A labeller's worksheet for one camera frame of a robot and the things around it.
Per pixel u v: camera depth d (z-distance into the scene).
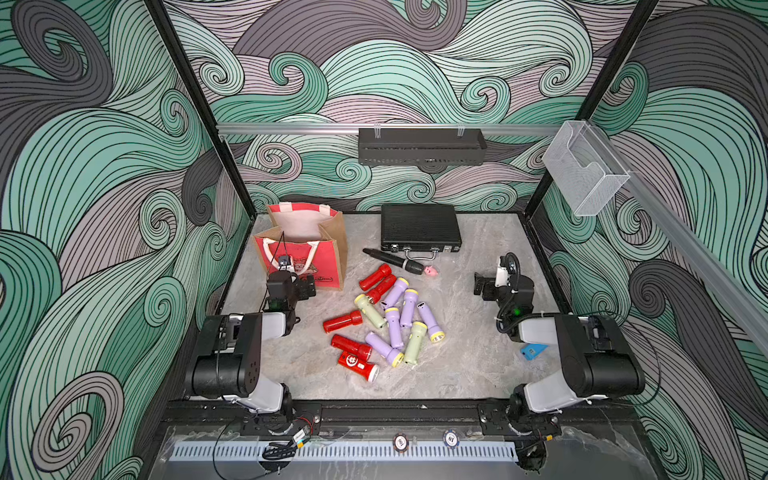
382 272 1.00
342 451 0.70
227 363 0.44
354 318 0.88
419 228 1.13
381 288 0.95
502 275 0.83
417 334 0.84
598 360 0.44
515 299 0.71
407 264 1.00
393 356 0.80
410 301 0.91
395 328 0.88
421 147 0.97
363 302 0.92
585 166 0.79
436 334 0.85
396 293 0.95
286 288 0.73
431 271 1.00
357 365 0.79
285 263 0.81
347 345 0.83
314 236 1.00
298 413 0.73
